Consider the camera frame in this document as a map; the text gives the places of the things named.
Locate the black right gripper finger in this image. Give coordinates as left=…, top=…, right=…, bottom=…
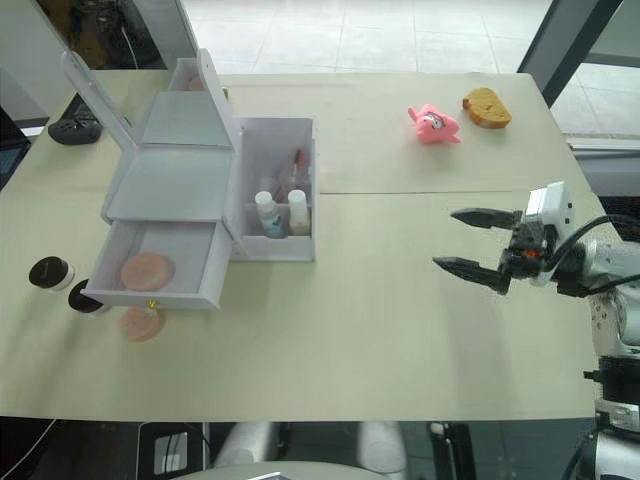
left=431, top=255, right=515, bottom=298
left=450, top=207, right=525, bottom=232

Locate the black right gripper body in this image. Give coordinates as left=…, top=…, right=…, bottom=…
left=498, top=210, right=553, bottom=284

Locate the makeup brush set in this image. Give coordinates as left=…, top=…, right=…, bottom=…
left=283, top=146, right=309, bottom=192

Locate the white organizer drawer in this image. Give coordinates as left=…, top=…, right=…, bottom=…
left=80, top=218, right=236, bottom=312
left=166, top=57, right=207, bottom=94

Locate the white makeup organizer with mirror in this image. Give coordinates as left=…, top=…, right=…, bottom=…
left=59, top=47, right=319, bottom=264

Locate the pink plush fish toy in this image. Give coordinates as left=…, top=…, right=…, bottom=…
left=406, top=102, right=464, bottom=148

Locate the brown toy bread slice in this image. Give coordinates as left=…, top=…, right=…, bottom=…
left=461, top=86, right=513, bottom=132

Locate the white-capped bottle tan label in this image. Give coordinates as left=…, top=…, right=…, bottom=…
left=286, top=188, right=313, bottom=237

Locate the white-capped bottle blue label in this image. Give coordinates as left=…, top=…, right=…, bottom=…
left=254, top=190, right=291, bottom=240

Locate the black round compact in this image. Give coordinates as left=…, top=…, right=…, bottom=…
left=27, top=255, right=77, bottom=292
left=66, top=279, right=112, bottom=319

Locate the black oval device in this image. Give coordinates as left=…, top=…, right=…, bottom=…
left=47, top=116, right=103, bottom=147

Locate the dark laptop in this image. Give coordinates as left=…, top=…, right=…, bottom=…
left=0, top=103, right=33, bottom=193

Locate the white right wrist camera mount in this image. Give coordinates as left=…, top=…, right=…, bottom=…
left=521, top=180, right=576, bottom=289

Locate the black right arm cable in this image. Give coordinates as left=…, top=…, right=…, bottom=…
left=543, top=213, right=640, bottom=297

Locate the dark metal post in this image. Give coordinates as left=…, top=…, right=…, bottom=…
left=516, top=0, right=627, bottom=109

